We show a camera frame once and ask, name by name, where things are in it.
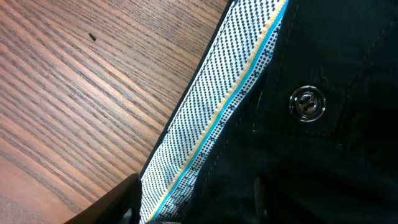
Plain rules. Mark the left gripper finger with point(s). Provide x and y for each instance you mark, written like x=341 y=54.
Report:
x=120 y=205

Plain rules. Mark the black shorts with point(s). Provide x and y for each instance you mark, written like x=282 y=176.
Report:
x=310 y=139

